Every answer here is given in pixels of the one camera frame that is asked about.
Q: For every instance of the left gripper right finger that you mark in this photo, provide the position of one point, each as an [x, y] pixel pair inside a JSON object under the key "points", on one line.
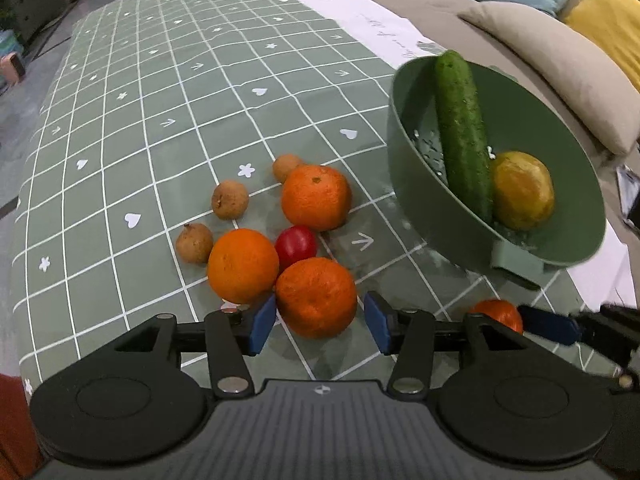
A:
{"points": [[409, 335]]}

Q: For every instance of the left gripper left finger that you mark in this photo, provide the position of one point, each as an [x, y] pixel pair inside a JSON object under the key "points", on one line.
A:
{"points": [[230, 336]]}

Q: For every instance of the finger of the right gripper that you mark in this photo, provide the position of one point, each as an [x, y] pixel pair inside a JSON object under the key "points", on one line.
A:
{"points": [[555, 327]]}

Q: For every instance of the orange mandarin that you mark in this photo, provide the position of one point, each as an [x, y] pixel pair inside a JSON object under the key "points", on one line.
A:
{"points": [[501, 311], [242, 265], [317, 298], [316, 196]]}

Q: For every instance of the yellow-green round fruit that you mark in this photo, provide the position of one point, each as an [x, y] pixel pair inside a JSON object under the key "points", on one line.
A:
{"points": [[524, 196]]}

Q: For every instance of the green cucumber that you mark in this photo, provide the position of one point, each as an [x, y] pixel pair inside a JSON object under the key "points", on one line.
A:
{"points": [[463, 135]]}

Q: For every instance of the white printed table runner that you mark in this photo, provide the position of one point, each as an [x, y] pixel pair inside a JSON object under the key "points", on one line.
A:
{"points": [[397, 30]]}

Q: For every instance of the brown longan left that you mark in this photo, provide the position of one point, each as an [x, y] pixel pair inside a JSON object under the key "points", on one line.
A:
{"points": [[194, 243]]}

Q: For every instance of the brown longan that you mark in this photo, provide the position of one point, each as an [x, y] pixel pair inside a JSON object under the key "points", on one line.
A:
{"points": [[194, 243], [230, 200], [284, 165]]}

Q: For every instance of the small red tomato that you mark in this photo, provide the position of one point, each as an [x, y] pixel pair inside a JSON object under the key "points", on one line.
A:
{"points": [[294, 244]]}

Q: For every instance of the brown longan middle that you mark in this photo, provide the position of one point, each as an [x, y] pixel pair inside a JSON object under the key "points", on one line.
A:
{"points": [[230, 200]]}

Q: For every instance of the black smartphone on stand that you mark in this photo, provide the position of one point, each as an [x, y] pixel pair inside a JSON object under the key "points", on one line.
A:
{"points": [[629, 191]]}

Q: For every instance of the brown longan top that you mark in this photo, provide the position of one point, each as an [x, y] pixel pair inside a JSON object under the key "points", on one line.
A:
{"points": [[284, 165]]}

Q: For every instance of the green colander bowl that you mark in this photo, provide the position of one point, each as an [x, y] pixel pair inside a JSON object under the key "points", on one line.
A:
{"points": [[515, 120]]}

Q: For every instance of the beige cushion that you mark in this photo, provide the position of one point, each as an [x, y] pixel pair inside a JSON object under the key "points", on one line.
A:
{"points": [[585, 77]]}

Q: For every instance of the green checkered tablecloth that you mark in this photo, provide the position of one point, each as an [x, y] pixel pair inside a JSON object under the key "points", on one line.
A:
{"points": [[155, 104]]}

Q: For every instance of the yellow cushion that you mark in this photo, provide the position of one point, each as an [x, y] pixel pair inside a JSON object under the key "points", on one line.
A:
{"points": [[614, 26]]}

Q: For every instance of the beige sofa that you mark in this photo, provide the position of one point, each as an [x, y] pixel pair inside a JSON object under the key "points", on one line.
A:
{"points": [[576, 78]]}

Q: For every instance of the pink small heater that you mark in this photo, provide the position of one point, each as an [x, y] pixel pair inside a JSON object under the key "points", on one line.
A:
{"points": [[12, 68]]}

